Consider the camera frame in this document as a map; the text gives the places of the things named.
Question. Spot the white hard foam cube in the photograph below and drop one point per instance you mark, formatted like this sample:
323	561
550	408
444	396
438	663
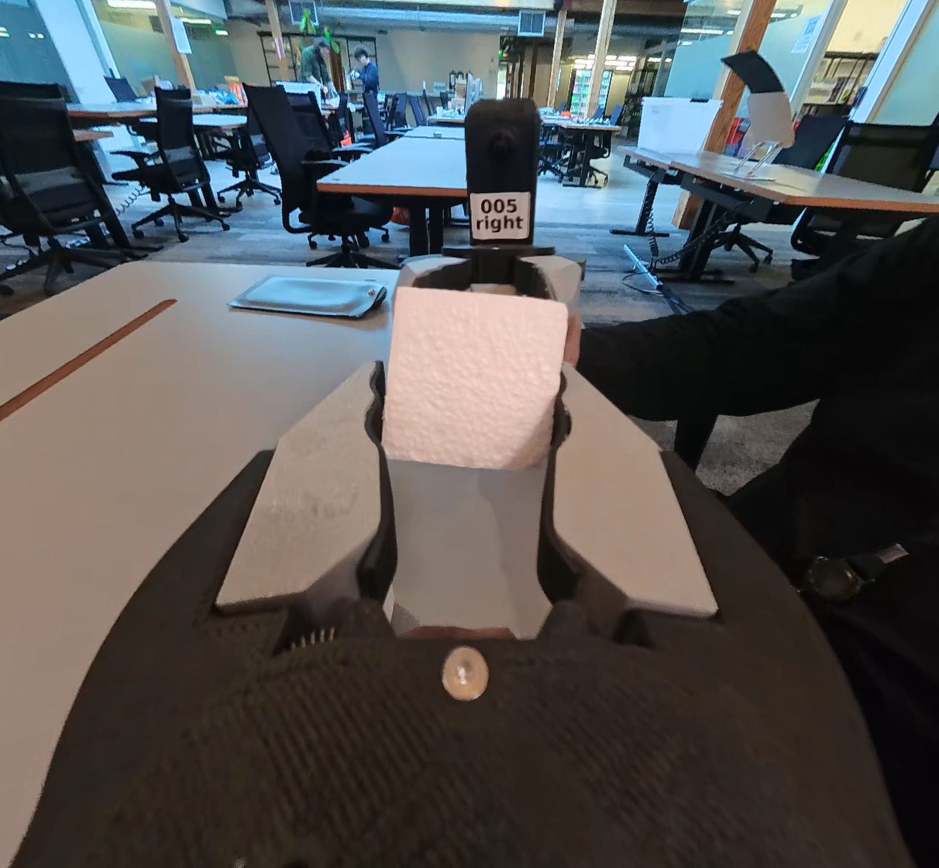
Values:
469	376

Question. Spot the wooden support post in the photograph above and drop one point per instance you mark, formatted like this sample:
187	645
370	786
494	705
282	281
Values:
755	24

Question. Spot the person's right forearm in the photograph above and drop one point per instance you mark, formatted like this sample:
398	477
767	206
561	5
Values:
733	354

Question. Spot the black office chair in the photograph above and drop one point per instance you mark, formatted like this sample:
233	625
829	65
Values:
887	156

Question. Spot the cluster of black office chairs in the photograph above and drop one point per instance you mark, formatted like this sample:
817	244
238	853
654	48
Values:
37	142

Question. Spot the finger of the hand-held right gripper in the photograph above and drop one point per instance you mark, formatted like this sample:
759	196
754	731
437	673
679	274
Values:
429	274
561	281

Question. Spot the grey flat pouch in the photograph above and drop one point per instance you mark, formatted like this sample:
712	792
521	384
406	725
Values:
308	296

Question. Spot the white power strip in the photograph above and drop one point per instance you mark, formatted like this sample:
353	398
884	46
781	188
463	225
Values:
642	266

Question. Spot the clear acrylic stand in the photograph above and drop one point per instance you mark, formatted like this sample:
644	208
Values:
755	160

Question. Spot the curved black white card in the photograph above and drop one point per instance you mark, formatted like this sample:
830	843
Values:
770	116

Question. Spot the person's right hand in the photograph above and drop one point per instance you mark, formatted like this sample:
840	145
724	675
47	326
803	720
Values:
574	347

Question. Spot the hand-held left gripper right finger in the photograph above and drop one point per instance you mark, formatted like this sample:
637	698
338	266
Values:
623	516

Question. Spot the person's dark clothed body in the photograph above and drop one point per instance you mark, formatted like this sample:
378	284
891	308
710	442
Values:
880	479

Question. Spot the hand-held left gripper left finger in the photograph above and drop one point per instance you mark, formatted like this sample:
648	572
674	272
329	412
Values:
308	508

